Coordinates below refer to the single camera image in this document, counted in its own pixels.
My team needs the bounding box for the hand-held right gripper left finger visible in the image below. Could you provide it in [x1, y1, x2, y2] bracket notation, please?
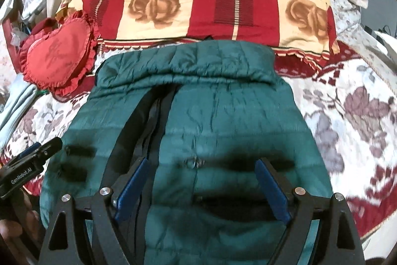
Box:
[39, 158, 150, 265]

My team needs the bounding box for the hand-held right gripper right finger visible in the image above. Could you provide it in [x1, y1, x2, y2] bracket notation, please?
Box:
[255, 158, 365, 265]

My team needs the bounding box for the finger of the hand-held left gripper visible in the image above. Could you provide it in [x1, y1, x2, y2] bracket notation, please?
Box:
[14, 142, 42, 160]
[40, 137, 63, 158]

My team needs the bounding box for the green puffer jacket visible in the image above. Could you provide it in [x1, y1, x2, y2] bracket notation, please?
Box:
[40, 41, 334, 265]

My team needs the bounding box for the person's left hand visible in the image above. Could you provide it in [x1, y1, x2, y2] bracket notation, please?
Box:
[0, 190, 41, 253]

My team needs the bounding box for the light blue cloth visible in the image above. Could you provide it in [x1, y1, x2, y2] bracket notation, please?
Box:
[0, 83, 40, 148]

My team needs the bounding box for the red heart-shaped ruffled pillow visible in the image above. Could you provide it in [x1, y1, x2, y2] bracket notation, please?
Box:
[19, 10, 102, 98]

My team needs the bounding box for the white floral bedsheet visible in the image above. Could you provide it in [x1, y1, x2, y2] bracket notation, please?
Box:
[0, 0, 397, 237]

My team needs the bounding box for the dark red cloth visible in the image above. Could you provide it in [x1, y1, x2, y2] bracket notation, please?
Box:
[29, 18, 60, 36]

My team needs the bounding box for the white plastic bag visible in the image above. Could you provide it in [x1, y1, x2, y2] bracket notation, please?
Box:
[21, 0, 48, 24]

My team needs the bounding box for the white flat object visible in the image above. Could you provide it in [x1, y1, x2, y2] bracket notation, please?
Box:
[374, 31, 397, 55]

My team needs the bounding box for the red cream checkered pillow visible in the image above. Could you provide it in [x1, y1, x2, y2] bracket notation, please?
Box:
[55, 0, 339, 63]

